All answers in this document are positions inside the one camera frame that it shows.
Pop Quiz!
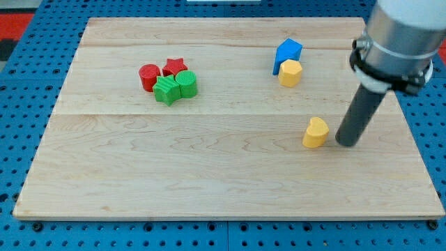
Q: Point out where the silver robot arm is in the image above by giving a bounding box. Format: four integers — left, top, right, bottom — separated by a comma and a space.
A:
350, 0, 445, 96

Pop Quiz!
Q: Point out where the yellow hexagon block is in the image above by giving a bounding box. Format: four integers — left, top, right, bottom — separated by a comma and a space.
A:
278, 59, 303, 88

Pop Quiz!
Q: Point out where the green cylinder block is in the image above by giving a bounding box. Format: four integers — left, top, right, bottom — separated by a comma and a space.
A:
175, 70, 198, 98

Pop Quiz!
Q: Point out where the wooden board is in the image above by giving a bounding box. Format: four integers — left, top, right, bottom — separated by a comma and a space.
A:
13, 17, 445, 221

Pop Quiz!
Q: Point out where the green star block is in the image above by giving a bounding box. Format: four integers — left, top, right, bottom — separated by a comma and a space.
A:
153, 75, 181, 106

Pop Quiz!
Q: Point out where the red star block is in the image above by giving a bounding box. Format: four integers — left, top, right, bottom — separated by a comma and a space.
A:
162, 58, 188, 76

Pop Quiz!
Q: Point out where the red cylinder block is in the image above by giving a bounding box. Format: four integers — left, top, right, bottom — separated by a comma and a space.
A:
139, 64, 161, 92

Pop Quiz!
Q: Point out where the yellow heart block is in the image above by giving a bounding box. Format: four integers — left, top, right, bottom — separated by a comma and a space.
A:
302, 117, 330, 149

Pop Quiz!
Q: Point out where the blue pentagon block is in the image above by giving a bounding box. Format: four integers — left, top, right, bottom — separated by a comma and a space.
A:
272, 38, 303, 75

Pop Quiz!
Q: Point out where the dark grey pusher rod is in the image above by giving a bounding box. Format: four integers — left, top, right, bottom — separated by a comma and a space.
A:
335, 84, 385, 147

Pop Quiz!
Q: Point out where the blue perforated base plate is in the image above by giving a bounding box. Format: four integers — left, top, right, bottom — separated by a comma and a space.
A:
1, 0, 445, 250

